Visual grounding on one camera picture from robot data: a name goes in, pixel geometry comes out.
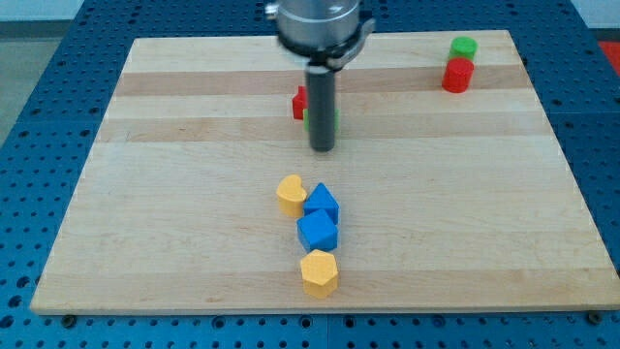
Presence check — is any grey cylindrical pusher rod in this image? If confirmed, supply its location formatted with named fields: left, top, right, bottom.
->
left=304, top=64, right=335, bottom=152

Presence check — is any red star block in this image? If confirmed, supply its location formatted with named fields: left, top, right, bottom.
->
left=292, top=85, right=307, bottom=120

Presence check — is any green star block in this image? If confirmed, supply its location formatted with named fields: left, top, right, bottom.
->
left=302, top=109, right=340, bottom=132

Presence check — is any yellow heart block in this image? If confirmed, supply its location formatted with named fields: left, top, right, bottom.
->
left=276, top=174, right=308, bottom=218

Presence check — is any blue triangle block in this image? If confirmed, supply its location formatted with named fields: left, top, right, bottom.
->
left=303, top=182, right=340, bottom=225

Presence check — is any red cylinder block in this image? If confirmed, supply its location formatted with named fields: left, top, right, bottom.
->
left=442, top=57, right=476, bottom=93

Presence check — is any green cylinder block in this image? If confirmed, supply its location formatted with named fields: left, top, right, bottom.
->
left=449, top=36, right=479, bottom=61

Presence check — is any blue cube block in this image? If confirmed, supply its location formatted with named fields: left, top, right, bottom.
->
left=296, top=209, right=338, bottom=252

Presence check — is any wooden board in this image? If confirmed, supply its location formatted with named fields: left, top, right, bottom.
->
left=30, top=30, right=619, bottom=315

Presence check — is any yellow hexagon block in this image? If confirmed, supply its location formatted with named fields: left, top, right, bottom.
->
left=300, top=249, right=339, bottom=299

